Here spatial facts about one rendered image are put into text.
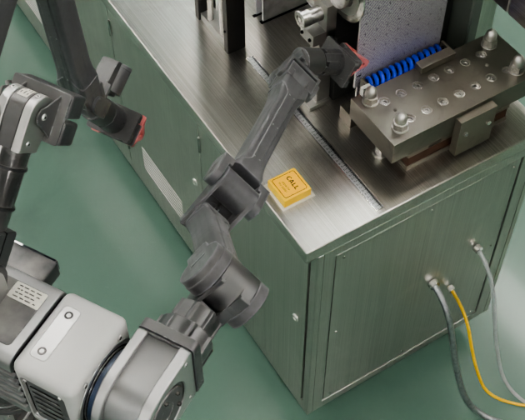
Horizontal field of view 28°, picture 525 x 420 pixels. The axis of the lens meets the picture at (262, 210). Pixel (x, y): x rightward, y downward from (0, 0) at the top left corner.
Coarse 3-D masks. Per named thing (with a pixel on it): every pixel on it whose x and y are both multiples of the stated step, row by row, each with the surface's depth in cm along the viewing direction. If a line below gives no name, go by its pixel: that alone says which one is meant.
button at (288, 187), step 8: (280, 176) 228; (288, 176) 228; (296, 176) 228; (272, 184) 227; (280, 184) 227; (288, 184) 227; (296, 184) 227; (304, 184) 226; (272, 192) 228; (280, 192) 225; (288, 192) 225; (296, 192) 225; (304, 192) 226; (280, 200) 226; (288, 200) 224; (296, 200) 226
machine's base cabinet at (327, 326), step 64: (128, 64) 285; (192, 128) 260; (192, 192) 285; (448, 192) 235; (512, 192) 255; (256, 256) 260; (384, 256) 241; (448, 256) 261; (256, 320) 286; (320, 320) 246; (384, 320) 268; (320, 384) 274
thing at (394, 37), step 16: (432, 0) 225; (384, 16) 219; (400, 16) 222; (416, 16) 226; (432, 16) 229; (368, 32) 220; (384, 32) 223; (400, 32) 227; (416, 32) 230; (432, 32) 234; (368, 48) 224; (384, 48) 228; (400, 48) 231; (416, 48) 235; (368, 64) 229; (384, 64) 232
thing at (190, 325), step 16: (192, 304) 143; (144, 320) 139; (160, 320) 143; (176, 320) 141; (192, 320) 142; (208, 320) 142; (160, 336) 138; (176, 336) 137; (192, 336) 140; (208, 336) 142; (192, 352) 136; (208, 352) 143
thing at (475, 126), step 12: (480, 108) 227; (492, 108) 227; (456, 120) 225; (468, 120) 225; (480, 120) 228; (492, 120) 231; (456, 132) 228; (468, 132) 229; (480, 132) 232; (456, 144) 230; (468, 144) 233
